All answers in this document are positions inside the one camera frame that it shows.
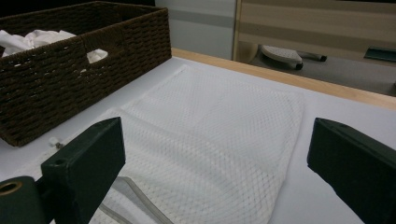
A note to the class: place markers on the white garment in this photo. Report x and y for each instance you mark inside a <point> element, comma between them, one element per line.
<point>37,39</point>

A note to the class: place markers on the white mesh laundry bag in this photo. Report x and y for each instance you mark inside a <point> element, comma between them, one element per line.
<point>202,124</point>

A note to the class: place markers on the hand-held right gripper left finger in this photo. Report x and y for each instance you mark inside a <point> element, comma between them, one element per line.
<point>87,155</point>

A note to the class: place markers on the light wooden desk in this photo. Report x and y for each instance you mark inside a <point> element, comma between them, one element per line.
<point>311,18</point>

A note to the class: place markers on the brown woven basket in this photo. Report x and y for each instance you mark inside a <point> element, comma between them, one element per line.
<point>46,93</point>

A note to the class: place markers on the white table board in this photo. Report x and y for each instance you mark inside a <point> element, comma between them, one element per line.
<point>327,105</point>

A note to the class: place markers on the white cabinet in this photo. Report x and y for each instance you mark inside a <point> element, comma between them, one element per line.
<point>202,37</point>

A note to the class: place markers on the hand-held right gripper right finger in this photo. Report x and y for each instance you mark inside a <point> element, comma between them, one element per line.
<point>358,165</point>

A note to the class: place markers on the wooden table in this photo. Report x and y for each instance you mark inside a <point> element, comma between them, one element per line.
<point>280,77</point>

